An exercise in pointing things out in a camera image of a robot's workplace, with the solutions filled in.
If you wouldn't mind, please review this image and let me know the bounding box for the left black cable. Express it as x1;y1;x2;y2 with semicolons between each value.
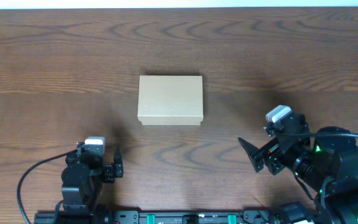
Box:
16;149;79;224

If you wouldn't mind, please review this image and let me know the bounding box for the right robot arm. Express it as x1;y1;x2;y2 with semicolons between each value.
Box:
238;111;358;223

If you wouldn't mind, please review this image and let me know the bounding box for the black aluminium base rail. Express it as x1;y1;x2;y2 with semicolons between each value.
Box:
34;210;284;224

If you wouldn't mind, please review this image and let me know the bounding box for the cardboard box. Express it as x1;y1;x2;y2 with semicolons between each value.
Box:
137;75;204;126

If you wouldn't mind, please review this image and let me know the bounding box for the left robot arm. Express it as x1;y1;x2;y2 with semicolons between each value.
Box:
61;142;124;217

